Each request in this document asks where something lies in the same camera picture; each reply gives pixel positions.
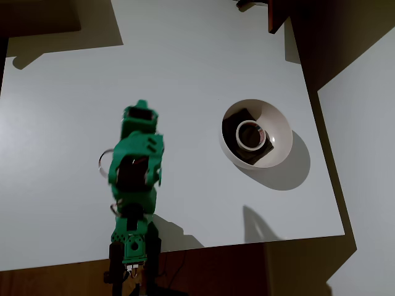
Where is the white tape roll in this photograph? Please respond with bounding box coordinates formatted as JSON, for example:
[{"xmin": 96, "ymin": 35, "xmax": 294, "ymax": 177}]
[{"xmin": 235, "ymin": 120, "xmax": 267, "ymax": 152}]

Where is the thin arm cable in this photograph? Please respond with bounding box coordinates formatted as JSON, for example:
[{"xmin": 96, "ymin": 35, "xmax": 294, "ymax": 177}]
[{"xmin": 98, "ymin": 149, "xmax": 115, "ymax": 179}]

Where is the reddish brown wooden board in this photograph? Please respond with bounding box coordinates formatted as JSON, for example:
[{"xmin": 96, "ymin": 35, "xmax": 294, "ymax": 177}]
[{"xmin": 267, "ymin": 0, "xmax": 293, "ymax": 35}]

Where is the white round bowl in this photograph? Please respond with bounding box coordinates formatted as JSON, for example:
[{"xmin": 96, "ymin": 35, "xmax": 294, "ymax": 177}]
[{"xmin": 218, "ymin": 98, "xmax": 293, "ymax": 170}]

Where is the black folded cloth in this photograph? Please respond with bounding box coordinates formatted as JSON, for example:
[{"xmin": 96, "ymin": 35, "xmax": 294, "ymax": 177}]
[{"xmin": 222, "ymin": 107, "xmax": 275, "ymax": 166}]

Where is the dark furniture block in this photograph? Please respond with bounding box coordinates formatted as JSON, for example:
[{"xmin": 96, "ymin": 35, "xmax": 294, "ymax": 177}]
[{"xmin": 0, "ymin": 0, "xmax": 81, "ymax": 38}]

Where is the black table clamp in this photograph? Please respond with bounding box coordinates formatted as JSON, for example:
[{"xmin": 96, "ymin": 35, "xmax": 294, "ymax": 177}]
[
  {"xmin": 143, "ymin": 222, "xmax": 163, "ymax": 296},
  {"xmin": 102, "ymin": 242, "xmax": 125, "ymax": 296}
]

